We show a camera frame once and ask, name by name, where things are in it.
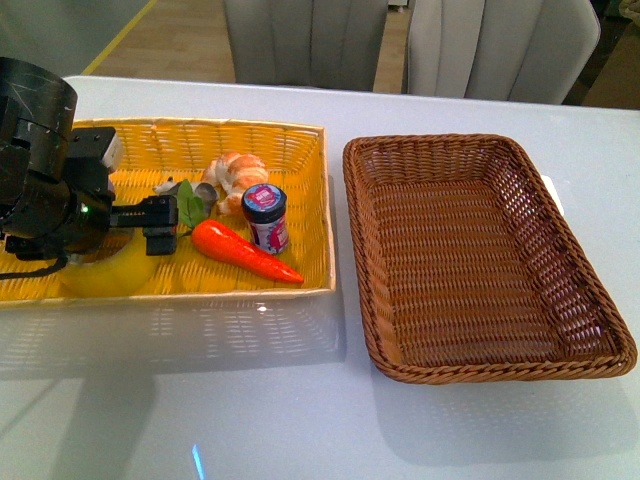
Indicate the small jar with dark lid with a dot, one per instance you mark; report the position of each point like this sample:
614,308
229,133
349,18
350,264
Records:
264,208

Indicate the yellow woven basket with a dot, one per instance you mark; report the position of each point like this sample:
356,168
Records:
156,149

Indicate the left grey upholstered chair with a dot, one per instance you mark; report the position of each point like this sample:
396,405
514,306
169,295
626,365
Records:
320,44

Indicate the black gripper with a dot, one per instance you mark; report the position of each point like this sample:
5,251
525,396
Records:
44,218

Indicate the orange toy carrot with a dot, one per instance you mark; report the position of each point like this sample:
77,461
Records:
219,242

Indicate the right grey upholstered chair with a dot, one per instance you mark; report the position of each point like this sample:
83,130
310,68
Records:
521,51

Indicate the toy croissant bread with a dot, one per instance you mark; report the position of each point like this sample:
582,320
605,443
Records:
235,173

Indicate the clear yellowish tape roll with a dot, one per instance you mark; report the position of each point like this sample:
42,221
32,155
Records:
115,275

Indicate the brown wicker basket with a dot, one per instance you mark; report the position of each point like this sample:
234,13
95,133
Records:
467,270

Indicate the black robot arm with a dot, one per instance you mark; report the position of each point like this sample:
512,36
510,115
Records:
37,112

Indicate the grey upholstered chair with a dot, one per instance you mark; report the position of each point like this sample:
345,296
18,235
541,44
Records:
320,44
521,51

